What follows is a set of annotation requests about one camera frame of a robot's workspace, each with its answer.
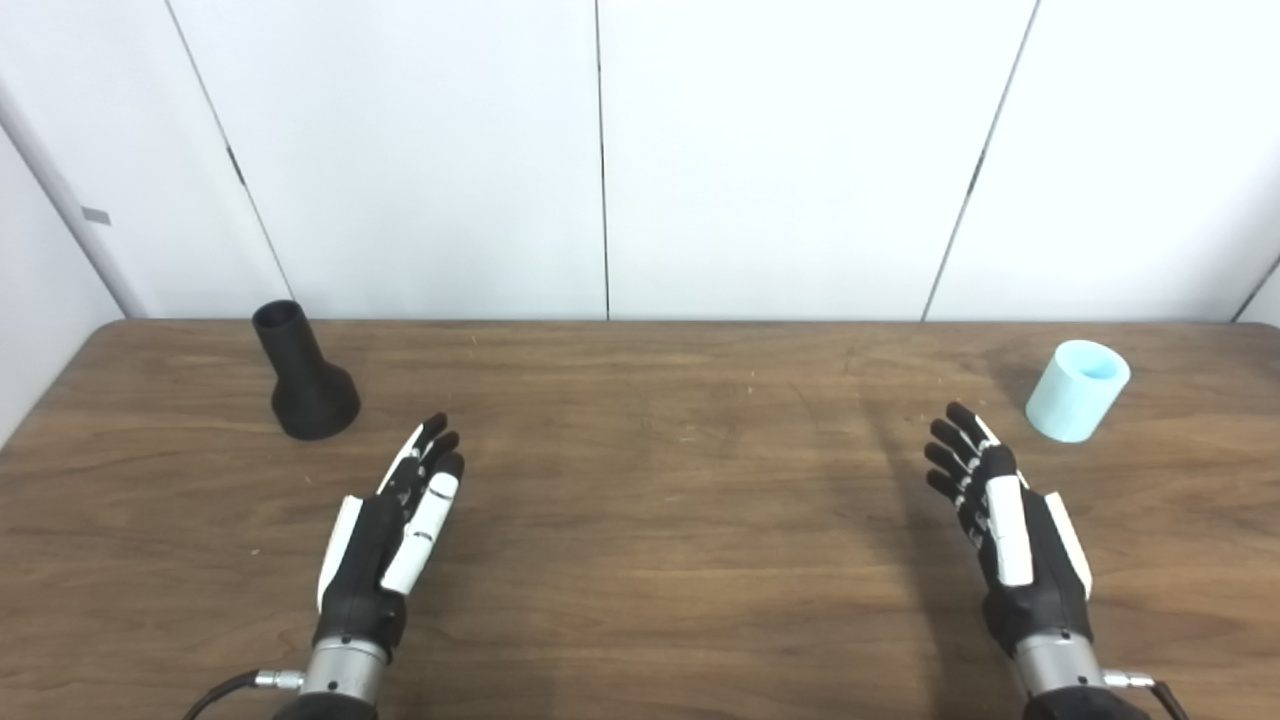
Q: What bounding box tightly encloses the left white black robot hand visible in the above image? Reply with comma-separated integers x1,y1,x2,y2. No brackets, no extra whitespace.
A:
315,412,467,661

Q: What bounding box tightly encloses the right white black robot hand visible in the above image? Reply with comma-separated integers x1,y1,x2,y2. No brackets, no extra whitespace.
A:
923,402,1095,661

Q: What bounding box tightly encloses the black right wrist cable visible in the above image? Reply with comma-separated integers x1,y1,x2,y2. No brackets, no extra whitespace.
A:
1103,668,1191,720

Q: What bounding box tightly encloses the light blue cylinder cup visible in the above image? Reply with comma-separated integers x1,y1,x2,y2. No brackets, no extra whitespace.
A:
1025,339,1132,444

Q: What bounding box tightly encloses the white wall corner post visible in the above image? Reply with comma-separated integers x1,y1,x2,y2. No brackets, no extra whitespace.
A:
0,75,151,319

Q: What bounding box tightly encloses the black funnel-shaped nozzle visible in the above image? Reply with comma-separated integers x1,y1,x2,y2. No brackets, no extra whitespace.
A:
251,299,362,442

